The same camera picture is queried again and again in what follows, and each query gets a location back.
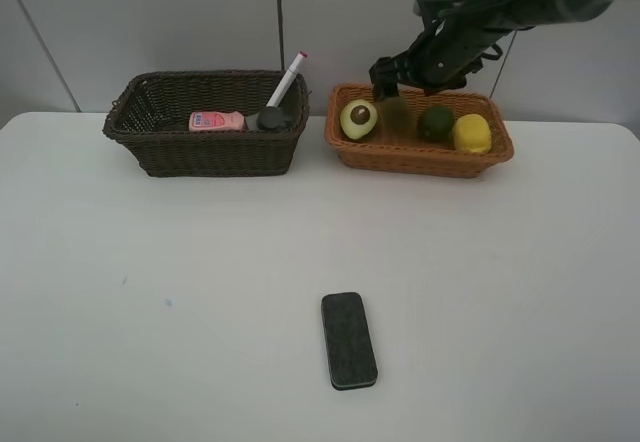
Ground dark green pump bottle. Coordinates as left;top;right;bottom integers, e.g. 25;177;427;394
245;106;292;132

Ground white marker pink caps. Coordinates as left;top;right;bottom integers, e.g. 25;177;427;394
266;51;307;107

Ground green lime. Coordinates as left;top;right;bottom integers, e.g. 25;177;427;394
417;105;455;142

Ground halved avocado with pit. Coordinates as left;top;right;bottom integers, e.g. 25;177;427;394
339;99;378;141

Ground orange wicker basket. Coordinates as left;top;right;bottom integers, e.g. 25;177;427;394
324;83;514;178

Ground yellow lemon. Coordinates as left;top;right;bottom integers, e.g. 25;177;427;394
452;114;492;155

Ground dark felt whiteboard eraser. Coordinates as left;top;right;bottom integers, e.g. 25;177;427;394
321;292;378;391

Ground brown kiwi fruit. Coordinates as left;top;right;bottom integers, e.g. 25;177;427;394
380;96;413;138

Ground pink bottle white cap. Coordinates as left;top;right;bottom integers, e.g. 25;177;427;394
188;111;246;132

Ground dark brown wicker basket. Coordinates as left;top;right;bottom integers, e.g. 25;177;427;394
103;70;309;177

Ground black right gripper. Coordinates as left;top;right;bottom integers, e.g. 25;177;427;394
369;51;483;102

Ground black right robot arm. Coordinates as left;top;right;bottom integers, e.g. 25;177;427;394
369;0;615;101

